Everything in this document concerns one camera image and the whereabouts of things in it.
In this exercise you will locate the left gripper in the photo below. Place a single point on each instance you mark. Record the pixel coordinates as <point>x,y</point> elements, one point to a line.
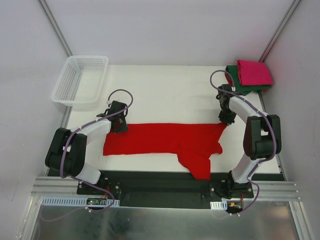
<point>120,125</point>

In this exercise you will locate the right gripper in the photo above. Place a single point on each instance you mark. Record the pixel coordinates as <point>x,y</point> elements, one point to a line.
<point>226,117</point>

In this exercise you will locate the red t-shirt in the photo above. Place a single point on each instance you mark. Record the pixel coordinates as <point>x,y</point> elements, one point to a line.
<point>229,80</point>
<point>193,144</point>

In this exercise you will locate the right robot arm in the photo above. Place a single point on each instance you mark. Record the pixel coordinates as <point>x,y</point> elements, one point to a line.
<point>261,141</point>

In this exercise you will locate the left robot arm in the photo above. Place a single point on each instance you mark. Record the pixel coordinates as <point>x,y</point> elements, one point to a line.
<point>67,151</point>

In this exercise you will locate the red folded t-shirt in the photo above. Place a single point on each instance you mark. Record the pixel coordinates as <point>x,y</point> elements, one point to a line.
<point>229,80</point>

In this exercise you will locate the green folded t-shirt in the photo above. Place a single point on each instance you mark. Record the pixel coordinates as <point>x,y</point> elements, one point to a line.
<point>244,89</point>

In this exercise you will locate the pink folded t-shirt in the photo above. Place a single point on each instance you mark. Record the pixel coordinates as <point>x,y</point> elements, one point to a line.
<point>253,73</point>

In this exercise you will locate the white plastic basket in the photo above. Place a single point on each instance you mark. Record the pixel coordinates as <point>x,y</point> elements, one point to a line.
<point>80,81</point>

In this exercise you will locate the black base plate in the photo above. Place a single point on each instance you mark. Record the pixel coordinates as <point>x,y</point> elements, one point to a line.
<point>175,190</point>

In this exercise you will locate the right cable duct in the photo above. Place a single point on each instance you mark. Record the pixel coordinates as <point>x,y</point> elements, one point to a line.
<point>219,205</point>

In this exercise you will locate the cable duct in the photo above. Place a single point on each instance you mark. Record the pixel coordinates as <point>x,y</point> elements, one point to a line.
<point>79,202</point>
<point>219,205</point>

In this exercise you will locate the left cable duct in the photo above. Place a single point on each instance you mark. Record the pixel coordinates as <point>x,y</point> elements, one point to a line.
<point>79,202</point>

